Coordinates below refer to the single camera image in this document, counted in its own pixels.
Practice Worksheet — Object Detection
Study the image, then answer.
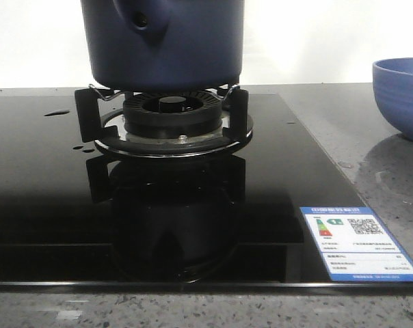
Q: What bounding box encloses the right burner with pot support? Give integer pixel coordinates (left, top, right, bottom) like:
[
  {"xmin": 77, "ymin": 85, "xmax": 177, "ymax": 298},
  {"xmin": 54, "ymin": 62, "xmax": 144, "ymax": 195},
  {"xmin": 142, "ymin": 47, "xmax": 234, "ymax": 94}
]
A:
[{"xmin": 74, "ymin": 85, "xmax": 253, "ymax": 159}]

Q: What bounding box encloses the dark blue pot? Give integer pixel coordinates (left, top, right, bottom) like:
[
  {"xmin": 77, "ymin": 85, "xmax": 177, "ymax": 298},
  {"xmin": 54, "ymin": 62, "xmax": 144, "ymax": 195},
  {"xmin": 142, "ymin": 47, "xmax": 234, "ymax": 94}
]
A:
[{"xmin": 81, "ymin": 0, "xmax": 244, "ymax": 92}]

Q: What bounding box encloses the blue energy label sticker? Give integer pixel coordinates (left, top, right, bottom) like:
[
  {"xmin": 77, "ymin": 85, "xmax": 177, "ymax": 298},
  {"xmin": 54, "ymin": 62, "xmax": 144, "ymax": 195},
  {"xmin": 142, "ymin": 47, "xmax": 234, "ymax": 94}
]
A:
[{"xmin": 300, "ymin": 207, "xmax": 413, "ymax": 282}]

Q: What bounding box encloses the black glass gas stove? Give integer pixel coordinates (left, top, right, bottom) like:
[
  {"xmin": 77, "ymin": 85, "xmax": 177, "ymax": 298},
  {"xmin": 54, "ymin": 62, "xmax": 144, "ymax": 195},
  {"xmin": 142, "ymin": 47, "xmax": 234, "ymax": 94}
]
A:
[{"xmin": 0, "ymin": 94, "xmax": 413, "ymax": 295}]

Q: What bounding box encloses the light blue bowl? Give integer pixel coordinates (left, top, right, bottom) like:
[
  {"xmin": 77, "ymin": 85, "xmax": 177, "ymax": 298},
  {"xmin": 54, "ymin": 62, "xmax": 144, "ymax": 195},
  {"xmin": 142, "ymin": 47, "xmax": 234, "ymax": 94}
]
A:
[{"xmin": 372, "ymin": 57, "xmax": 413, "ymax": 141}]

